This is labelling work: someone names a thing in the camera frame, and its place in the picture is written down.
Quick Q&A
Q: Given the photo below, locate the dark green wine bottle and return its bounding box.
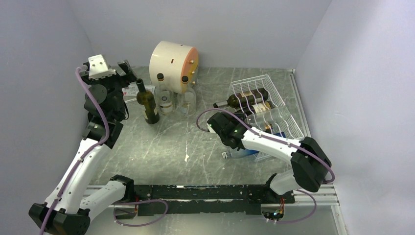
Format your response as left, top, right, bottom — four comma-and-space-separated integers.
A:
136, 78, 160, 124

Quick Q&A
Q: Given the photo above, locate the clear bottle yellow label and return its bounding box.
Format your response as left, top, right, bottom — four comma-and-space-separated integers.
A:
155, 73, 175, 115

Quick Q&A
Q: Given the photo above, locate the clear bottle black cap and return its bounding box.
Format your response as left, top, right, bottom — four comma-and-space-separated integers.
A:
245, 108, 292, 134

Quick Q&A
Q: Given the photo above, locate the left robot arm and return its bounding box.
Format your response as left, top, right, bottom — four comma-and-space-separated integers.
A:
28, 56, 137, 235

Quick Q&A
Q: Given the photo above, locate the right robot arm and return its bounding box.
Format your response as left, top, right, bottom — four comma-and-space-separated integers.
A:
207, 111, 334, 203

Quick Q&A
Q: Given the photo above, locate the dark bottle silver cap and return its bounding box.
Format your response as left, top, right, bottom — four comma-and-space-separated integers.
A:
213, 88, 269, 109

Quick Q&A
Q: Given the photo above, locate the red bottle gold cap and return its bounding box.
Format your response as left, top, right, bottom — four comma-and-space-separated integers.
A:
235, 101, 275, 116

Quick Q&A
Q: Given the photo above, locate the blue clear bottle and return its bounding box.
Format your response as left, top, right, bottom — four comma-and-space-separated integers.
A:
219, 130, 290, 161

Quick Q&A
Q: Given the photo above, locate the white marker pen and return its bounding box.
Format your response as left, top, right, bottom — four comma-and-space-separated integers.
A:
124, 98, 137, 103

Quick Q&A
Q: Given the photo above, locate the cream cylindrical drum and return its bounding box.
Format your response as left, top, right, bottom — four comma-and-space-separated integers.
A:
149, 41, 199, 94

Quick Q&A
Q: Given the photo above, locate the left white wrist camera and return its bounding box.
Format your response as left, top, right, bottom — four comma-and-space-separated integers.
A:
88, 54, 116, 80

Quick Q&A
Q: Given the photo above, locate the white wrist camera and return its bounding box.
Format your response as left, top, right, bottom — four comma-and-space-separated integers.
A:
88, 54, 116, 80
207, 123, 216, 133

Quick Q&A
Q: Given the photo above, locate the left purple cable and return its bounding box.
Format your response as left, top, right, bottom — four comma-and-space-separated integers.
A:
38, 66, 110, 235

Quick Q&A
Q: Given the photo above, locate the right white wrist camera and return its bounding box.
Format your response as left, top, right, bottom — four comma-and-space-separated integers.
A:
207, 123, 216, 133

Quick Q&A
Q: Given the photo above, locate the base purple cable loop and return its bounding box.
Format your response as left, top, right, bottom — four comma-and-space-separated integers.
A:
113, 199, 168, 228

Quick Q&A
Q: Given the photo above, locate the white wire wine rack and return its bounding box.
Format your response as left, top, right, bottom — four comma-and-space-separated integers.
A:
228, 74, 309, 162

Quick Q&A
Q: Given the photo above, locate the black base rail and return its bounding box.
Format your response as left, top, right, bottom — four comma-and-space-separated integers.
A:
135, 185, 295, 216

